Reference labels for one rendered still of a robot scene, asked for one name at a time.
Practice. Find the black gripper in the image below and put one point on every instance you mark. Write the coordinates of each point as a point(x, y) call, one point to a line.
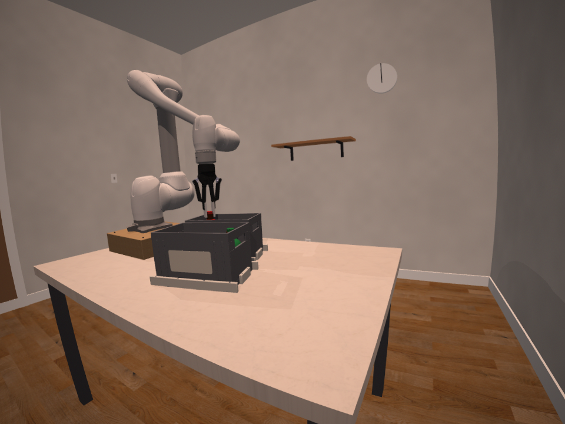
point(206, 175)

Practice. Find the green bottle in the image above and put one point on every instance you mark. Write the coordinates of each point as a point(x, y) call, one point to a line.
point(237, 242)

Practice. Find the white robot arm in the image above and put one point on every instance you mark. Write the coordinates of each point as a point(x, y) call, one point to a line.
point(149, 198)

